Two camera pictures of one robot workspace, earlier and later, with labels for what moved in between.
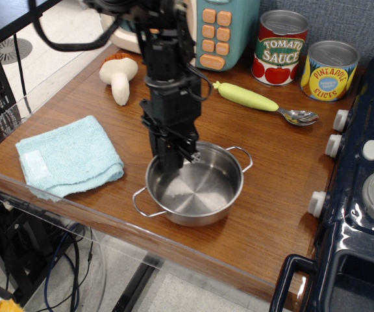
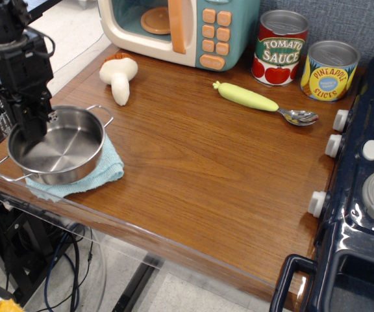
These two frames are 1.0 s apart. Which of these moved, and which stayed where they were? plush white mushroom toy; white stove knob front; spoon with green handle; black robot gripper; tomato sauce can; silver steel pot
Moved: black robot gripper; silver steel pot
Stayed: tomato sauce can; plush white mushroom toy; white stove knob front; spoon with green handle
